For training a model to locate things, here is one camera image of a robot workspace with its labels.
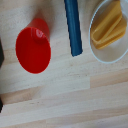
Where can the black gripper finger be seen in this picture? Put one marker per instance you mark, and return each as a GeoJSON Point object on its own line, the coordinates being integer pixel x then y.
{"type": "Point", "coordinates": [0, 105]}
{"type": "Point", "coordinates": [1, 52]}

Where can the dark blue bar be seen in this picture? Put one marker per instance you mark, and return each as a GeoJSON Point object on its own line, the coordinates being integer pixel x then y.
{"type": "Point", "coordinates": [74, 26]}

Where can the white round plate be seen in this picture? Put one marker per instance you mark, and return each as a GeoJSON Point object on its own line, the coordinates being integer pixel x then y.
{"type": "Point", "coordinates": [113, 55]}

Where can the yellow plastic food toy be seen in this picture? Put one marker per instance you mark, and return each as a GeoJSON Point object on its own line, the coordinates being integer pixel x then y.
{"type": "Point", "coordinates": [108, 28]}

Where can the red plastic cup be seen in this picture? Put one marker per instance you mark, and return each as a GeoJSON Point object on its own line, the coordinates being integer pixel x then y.
{"type": "Point", "coordinates": [33, 50]}

